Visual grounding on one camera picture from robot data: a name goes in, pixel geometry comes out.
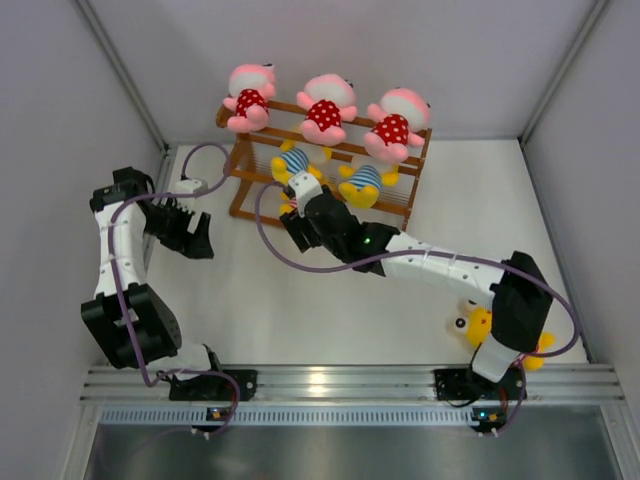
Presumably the aluminium front rail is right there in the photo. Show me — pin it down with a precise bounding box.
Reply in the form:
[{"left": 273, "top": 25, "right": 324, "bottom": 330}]
[{"left": 80, "top": 364, "right": 625, "bottom": 405}]

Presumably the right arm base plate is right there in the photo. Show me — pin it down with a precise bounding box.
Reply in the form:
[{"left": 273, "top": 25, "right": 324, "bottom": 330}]
[{"left": 433, "top": 367, "right": 524, "bottom": 403}]

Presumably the perforated grey cable duct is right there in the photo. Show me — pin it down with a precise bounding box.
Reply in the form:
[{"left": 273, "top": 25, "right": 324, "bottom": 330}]
[{"left": 97, "top": 404, "right": 609, "bottom": 426}]

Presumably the pink red-dotted toy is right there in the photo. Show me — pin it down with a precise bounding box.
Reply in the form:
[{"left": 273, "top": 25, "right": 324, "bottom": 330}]
[
  {"left": 363, "top": 87, "right": 431, "bottom": 164},
  {"left": 223, "top": 63, "right": 276, "bottom": 134},
  {"left": 296, "top": 73, "right": 357, "bottom": 147}
]

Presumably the yellow blue-striped toy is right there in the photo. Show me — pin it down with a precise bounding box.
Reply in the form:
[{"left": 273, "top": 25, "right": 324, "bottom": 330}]
[
  {"left": 271, "top": 139, "right": 332, "bottom": 184},
  {"left": 338, "top": 155, "right": 399, "bottom": 209}
]

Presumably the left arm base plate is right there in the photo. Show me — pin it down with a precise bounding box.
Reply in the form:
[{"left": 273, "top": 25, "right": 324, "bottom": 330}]
[{"left": 166, "top": 369, "right": 258, "bottom": 402}]

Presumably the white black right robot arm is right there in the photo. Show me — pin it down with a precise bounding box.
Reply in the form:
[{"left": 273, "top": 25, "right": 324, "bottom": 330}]
[{"left": 280, "top": 186, "right": 554, "bottom": 397}]

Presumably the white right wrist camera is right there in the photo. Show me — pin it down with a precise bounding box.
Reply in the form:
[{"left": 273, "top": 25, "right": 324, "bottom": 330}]
[{"left": 284, "top": 171, "right": 323, "bottom": 217}]

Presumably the yellow pink-striped toy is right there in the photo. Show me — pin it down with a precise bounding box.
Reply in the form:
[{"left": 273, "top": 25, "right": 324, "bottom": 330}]
[
  {"left": 279, "top": 190, "right": 298, "bottom": 215},
  {"left": 445, "top": 300, "right": 555, "bottom": 371}
]

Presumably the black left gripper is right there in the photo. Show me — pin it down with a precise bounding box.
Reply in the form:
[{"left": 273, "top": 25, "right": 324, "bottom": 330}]
[{"left": 142, "top": 196, "right": 212, "bottom": 259}]

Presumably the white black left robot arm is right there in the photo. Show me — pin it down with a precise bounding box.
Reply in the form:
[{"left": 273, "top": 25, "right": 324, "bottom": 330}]
[{"left": 80, "top": 167, "right": 226, "bottom": 400}]

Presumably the brown wooden shelf rack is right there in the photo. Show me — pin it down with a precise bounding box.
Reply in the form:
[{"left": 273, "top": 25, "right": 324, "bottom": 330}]
[{"left": 229, "top": 126, "right": 432, "bottom": 231}]

